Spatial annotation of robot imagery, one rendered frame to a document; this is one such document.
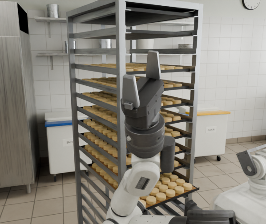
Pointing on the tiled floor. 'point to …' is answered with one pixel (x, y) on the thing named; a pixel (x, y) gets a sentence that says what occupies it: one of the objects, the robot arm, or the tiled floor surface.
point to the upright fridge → (8, 98)
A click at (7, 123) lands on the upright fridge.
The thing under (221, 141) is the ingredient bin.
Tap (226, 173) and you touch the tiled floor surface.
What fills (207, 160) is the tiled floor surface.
